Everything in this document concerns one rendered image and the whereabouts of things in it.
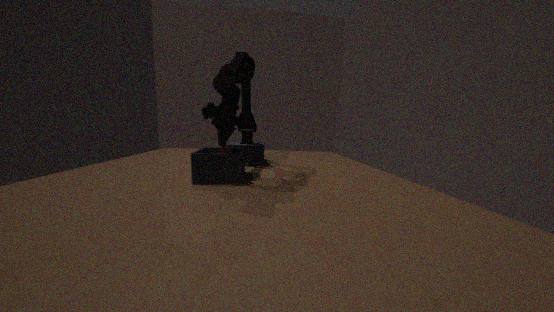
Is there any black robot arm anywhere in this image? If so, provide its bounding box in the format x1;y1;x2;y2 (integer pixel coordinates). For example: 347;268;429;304
201;52;256;144

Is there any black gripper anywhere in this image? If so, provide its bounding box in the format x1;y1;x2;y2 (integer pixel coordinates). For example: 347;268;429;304
211;99;243;146

